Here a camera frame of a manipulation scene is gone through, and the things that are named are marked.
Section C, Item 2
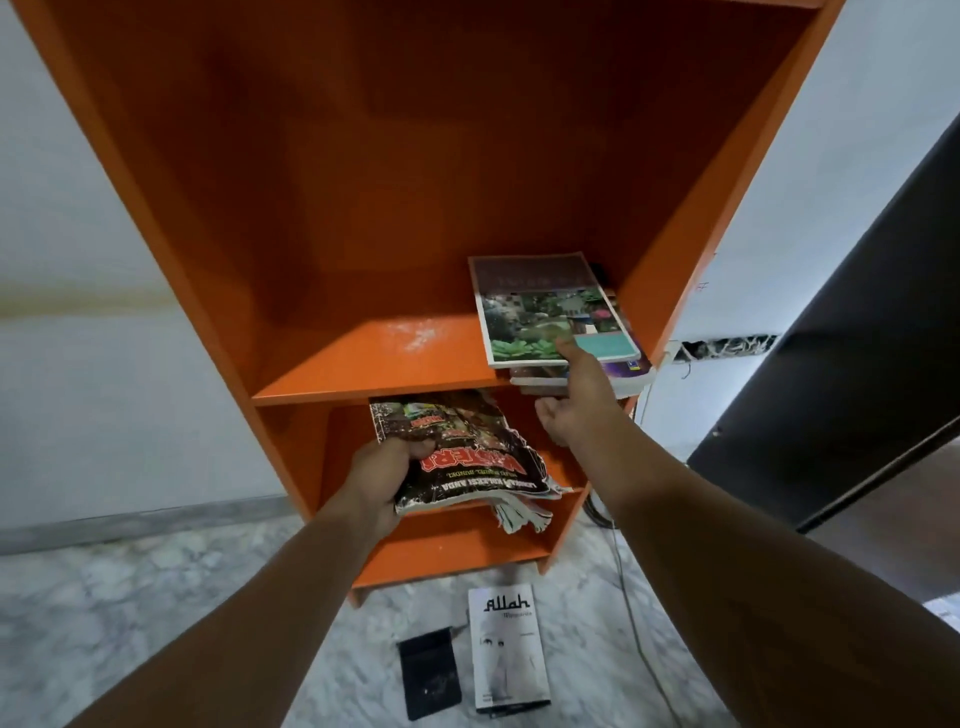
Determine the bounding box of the person's left hand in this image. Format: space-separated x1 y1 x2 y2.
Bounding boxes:
329 437 436 541

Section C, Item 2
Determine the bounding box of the person's right hand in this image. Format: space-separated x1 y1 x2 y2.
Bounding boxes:
533 337 639 451

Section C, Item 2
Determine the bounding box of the dark worn comic magazine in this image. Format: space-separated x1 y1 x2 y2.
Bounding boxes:
368 389 575 535

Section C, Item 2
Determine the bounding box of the green photo cover book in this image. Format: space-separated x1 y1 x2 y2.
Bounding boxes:
468 252 643 370

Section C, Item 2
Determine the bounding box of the black display stand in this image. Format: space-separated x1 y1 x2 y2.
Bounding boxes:
396 626 463 723

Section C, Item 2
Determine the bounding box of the white cover book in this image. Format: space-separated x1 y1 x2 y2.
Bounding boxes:
467 584 553 714

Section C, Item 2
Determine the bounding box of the orange wooden bookshelf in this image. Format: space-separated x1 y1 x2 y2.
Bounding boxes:
11 0 847 609

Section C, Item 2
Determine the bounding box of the person's left forearm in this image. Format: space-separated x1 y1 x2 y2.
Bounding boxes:
67 508 380 728

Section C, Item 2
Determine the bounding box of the person's right forearm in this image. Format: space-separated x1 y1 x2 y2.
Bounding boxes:
596 423 960 728

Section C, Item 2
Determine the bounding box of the dark brown cabinet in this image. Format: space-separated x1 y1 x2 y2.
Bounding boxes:
686 112 960 601

